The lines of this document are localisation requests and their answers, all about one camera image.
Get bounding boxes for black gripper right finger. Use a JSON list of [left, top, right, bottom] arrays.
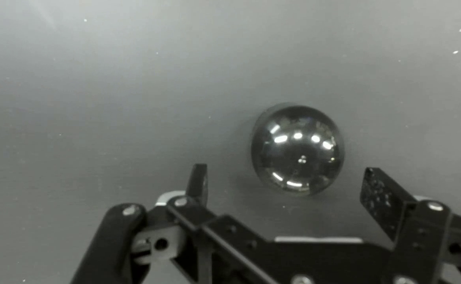
[[360, 167, 461, 284]]

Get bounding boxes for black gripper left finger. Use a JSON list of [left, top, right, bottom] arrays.
[[71, 164, 273, 284]]

